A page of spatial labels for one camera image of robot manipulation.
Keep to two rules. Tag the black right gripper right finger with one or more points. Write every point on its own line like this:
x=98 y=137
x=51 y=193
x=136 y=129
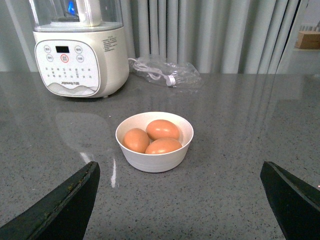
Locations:
x=295 y=203

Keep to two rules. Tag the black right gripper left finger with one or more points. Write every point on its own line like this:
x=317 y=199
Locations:
x=63 y=214

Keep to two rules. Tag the brown egg bowl left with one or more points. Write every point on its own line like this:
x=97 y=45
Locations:
x=136 y=140

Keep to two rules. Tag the brown egg bowl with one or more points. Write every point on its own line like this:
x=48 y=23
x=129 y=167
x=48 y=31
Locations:
x=136 y=140
x=163 y=146
x=162 y=128

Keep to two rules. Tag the brown egg bowl front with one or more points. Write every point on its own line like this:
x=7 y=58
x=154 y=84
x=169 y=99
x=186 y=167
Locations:
x=163 y=146

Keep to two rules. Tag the brown egg bowl back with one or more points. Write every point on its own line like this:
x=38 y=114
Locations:
x=162 y=128

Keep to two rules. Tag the cardboard box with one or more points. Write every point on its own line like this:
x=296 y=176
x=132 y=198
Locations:
x=308 y=40

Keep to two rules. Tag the white bowl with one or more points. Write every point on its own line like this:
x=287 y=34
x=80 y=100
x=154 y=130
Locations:
x=155 y=163

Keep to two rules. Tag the white Joyoung blender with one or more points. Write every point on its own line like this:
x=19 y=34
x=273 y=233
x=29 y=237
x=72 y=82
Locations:
x=80 y=46

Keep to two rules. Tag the clear plastic bag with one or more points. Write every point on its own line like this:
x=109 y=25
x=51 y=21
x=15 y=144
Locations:
x=159 y=71

